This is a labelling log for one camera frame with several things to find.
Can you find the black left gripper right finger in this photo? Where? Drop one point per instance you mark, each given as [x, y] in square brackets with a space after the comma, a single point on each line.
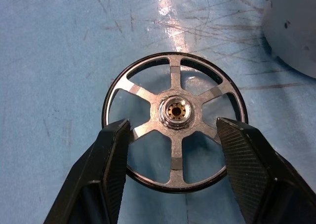
[249, 164]

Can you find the silver motor stator housing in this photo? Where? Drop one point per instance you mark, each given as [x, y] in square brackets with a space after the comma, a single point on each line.
[293, 36]

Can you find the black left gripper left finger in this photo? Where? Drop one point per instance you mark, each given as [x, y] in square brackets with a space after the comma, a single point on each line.
[103, 169]

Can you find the black rimmed silver spoked rotor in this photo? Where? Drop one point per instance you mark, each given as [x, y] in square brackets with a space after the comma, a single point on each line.
[176, 82]

